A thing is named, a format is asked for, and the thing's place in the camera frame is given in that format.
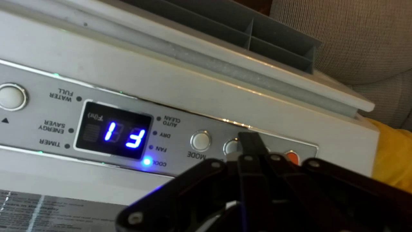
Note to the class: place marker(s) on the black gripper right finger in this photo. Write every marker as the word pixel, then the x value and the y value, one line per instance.
pixel 334 198

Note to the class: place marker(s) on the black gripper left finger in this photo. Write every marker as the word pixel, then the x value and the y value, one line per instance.
pixel 206 194

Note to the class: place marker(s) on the yellow cloth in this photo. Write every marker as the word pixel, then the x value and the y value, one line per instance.
pixel 393 155

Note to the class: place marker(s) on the white portable air conditioner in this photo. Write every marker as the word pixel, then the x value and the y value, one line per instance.
pixel 171 82

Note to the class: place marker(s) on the beige ribbed armchair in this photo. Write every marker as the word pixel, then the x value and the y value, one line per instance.
pixel 364 39

